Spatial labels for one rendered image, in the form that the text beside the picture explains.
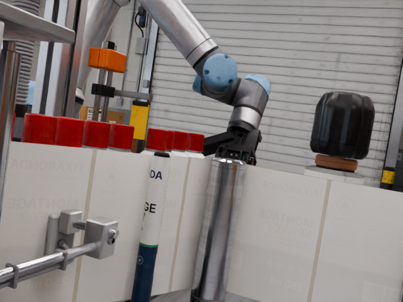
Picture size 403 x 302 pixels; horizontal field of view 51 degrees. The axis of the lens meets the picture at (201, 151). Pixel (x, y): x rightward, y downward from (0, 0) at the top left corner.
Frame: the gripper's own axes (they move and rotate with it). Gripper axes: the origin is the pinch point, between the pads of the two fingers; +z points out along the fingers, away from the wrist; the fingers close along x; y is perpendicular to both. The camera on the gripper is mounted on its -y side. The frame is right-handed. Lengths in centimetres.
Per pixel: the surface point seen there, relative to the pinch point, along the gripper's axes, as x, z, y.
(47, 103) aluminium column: -42.9, 5.9, -13.1
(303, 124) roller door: 325, -231, -50
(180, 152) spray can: -24.1, 0.8, 1.3
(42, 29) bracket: -73, 18, 16
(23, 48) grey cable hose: -55, 6, -8
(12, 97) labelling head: -70, 22, 13
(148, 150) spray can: -33.4, 6.1, 0.8
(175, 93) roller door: 319, -249, -220
